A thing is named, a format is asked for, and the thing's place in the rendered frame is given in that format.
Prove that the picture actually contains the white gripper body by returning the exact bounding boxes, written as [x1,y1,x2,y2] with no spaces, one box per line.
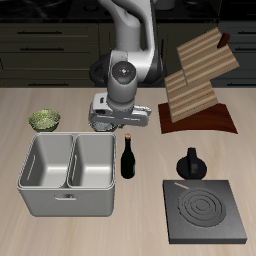
[87,103,153,128]

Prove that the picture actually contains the green bowl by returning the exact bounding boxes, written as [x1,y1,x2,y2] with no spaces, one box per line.
[28,108,62,132]

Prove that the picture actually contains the black wine bottle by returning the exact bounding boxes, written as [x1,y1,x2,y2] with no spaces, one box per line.
[120,132,137,180]

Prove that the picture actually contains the wooden slat rack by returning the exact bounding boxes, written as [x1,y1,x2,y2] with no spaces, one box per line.
[157,26,241,135]

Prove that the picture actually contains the round black stove knob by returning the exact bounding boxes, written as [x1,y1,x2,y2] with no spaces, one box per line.
[176,146,208,181]

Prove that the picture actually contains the white two-bin basket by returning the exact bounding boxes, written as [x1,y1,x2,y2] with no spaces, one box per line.
[16,131,118,218]

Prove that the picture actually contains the dark kitchen cupboards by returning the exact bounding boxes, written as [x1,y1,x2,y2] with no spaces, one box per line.
[0,0,256,89]

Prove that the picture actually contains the dark grey stove plate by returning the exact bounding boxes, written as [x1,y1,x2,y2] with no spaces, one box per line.
[162,179,249,245]

